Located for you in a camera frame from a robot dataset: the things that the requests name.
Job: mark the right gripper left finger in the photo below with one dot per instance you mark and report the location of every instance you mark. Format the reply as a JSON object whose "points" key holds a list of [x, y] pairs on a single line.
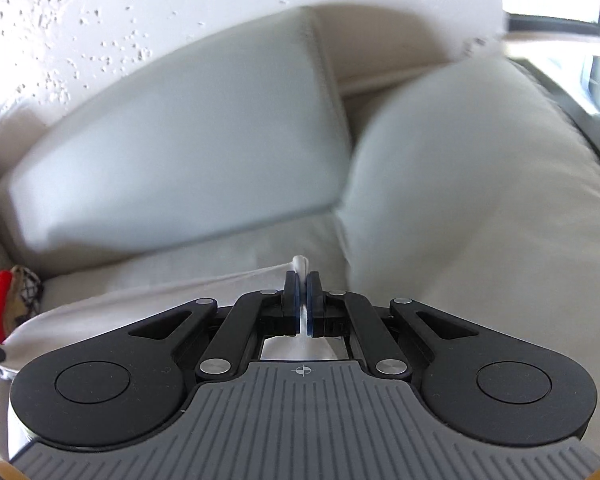
{"points": [[123, 385]]}

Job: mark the grey sofa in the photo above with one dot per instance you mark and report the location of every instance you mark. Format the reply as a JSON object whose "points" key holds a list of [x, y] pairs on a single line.
{"points": [[280, 239]]}

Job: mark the grey sofa back cushion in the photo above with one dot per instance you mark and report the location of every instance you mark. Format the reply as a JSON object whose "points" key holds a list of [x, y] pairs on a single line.
{"points": [[238, 130]]}

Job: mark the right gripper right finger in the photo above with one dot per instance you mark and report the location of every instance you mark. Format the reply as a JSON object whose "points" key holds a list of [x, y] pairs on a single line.
{"points": [[482, 383]]}

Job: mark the red and patterned clothes pile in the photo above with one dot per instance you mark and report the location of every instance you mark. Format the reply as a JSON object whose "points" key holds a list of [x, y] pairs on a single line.
{"points": [[21, 291]]}

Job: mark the white garment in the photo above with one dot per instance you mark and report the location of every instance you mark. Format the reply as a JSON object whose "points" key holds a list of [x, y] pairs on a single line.
{"points": [[90, 317]]}

